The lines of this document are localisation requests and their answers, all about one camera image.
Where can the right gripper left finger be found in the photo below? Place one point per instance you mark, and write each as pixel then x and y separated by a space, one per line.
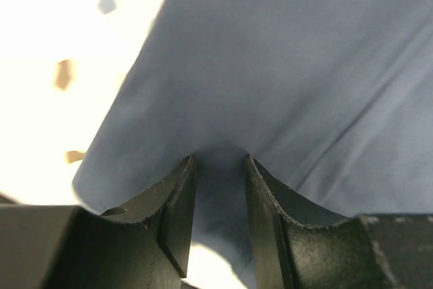
pixel 143 243

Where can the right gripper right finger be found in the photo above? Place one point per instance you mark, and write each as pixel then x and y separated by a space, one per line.
pixel 299 244

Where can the blue tank top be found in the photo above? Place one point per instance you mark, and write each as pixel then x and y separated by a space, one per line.
pixel 332 97

